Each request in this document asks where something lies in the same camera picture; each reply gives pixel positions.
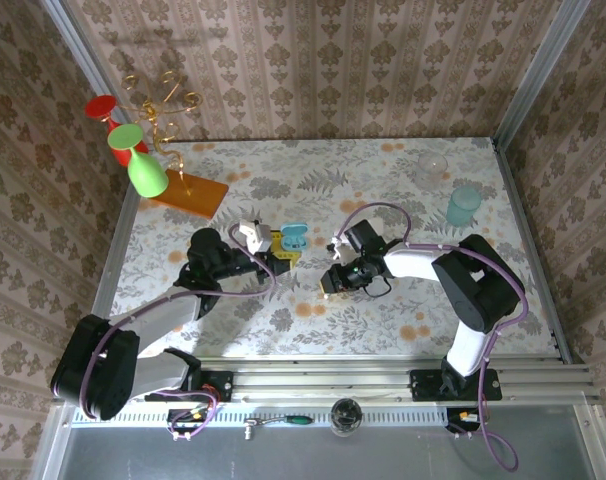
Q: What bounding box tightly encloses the aluminium frame post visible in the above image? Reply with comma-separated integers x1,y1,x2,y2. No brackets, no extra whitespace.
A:
492,0,593,146
39,0,157,151

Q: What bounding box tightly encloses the round black lens dome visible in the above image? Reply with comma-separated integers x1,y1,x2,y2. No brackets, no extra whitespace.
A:
329,398,364,438

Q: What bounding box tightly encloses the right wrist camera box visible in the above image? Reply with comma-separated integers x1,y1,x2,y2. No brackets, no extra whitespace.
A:
326,234,352,261

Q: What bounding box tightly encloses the gold wire rack orange base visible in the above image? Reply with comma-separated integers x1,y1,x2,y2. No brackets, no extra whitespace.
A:
121,69,231,220

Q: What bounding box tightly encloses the aluminium front rail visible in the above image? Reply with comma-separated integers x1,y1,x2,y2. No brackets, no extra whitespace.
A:
52,354,603,407

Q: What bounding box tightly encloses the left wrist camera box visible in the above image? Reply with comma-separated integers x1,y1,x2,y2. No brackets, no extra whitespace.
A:
236,218,275,255

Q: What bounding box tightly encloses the white slotted cable duct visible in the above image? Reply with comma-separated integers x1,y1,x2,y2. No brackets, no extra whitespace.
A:
70,407,484,428

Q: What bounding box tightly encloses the green plastic goblet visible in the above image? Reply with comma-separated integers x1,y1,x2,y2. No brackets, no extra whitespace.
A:
106,123,170,200

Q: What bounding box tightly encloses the green handled ratchet tool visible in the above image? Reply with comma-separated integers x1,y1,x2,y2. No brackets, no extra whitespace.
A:
243,413,315,441

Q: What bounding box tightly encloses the floral table cover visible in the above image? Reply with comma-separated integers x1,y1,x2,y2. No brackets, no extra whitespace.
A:
98,137,559,359

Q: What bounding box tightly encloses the black wired connector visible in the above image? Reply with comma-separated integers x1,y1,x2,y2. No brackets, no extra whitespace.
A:
165,408,208,435
445,407,485,434

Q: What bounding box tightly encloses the aluminium side rail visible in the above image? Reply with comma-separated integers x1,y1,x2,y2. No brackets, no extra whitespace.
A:
491,137,575,364
76,149,157,369

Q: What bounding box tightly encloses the grey metal panel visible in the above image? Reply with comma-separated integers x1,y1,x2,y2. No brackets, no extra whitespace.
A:
30,402,606,480

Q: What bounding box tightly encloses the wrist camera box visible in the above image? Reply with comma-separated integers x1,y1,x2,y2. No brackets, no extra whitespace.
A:
236,218,275,255
326,234,352,261

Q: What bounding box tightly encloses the teal textured plastic cup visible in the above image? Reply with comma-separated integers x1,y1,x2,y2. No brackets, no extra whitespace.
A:
445,186,483,228

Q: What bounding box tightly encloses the red plastic goblet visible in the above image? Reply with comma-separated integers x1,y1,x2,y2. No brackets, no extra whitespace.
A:
84,95,150,169

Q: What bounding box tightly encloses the blue earbud case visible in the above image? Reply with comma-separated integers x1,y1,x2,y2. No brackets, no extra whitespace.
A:
279,223,313,252

